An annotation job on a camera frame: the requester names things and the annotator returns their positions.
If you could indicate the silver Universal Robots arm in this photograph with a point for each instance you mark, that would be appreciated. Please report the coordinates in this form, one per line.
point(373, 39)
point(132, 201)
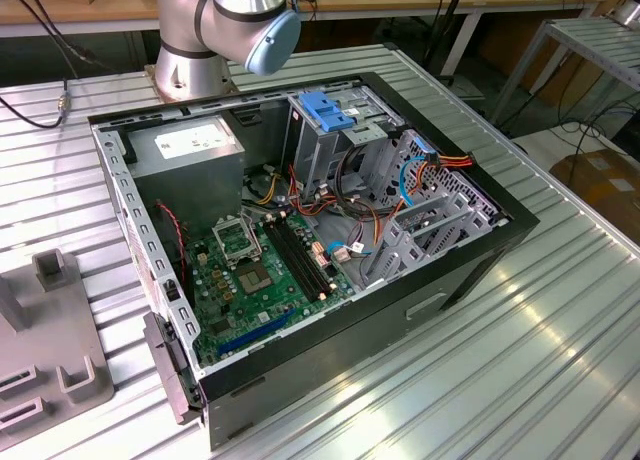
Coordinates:
point(240, 0)

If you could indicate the metal disk bay cage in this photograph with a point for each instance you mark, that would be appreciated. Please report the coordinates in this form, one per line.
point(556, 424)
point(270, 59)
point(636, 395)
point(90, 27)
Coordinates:
point(460, 182)

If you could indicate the white board power socket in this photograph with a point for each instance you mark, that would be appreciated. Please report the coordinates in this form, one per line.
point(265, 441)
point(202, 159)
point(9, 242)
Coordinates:
point(342, 254)

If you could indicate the black RAM slot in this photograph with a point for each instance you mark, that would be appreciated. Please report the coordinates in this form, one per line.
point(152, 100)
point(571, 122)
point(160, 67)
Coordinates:
point(310, 260)
point(303, 260)
point(289, 260)
point(296, 260)

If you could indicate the metal optical drive cage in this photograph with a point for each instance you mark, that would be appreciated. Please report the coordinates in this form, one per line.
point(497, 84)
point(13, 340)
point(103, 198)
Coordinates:
point(312, 155)

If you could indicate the thin metal locking lever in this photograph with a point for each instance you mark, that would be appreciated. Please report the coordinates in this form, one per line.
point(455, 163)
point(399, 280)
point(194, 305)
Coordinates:
point(257, 240)

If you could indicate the CPU socket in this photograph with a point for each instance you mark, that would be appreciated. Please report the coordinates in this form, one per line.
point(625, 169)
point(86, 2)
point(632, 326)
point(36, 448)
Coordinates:
point(255, 280)

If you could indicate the green motherboard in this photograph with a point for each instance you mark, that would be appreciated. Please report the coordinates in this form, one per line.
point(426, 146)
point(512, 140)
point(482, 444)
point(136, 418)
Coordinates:
point(270, 305)

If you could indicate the blue plastic drive latch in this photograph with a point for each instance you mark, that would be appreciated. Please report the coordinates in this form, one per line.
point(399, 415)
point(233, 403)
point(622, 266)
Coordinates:
point(320, 111)

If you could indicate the white four pin socket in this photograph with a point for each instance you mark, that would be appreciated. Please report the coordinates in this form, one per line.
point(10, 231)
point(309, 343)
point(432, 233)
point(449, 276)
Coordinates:
point(201, 257)

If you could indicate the blue expansion slot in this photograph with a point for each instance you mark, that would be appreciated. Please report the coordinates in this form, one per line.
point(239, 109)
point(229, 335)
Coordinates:
point(255, 334)

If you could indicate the grey power supply box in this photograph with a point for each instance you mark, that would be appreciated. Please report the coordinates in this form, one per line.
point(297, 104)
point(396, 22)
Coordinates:
point(190, 180)

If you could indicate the black open PC case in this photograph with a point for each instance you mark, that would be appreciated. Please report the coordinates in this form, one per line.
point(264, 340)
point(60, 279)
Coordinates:
point(325, 360)

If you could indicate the black square chipset chip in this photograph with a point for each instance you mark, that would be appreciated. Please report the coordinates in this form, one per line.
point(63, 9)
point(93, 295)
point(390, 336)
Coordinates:
point(220, 326)

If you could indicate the black case fan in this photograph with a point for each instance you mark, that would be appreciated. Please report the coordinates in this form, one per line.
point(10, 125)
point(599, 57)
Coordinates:
point(169, 250)

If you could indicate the grey plastic case bezel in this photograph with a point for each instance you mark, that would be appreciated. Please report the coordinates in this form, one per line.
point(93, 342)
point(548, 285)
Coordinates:
point(167, 365)

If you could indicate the wooden desk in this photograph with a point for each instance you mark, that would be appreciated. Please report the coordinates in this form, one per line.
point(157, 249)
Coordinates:
point(400, 2)

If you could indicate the black tripod stand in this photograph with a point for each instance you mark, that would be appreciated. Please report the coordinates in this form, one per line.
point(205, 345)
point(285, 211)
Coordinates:
point(452, 15)

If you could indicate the grey parts rack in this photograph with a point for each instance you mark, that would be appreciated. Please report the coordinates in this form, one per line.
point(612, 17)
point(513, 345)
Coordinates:
point(55, 330)

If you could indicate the brown cardboard box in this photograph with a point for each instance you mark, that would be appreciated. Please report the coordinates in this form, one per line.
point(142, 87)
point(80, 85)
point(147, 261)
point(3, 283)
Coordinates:
point(610, 190)

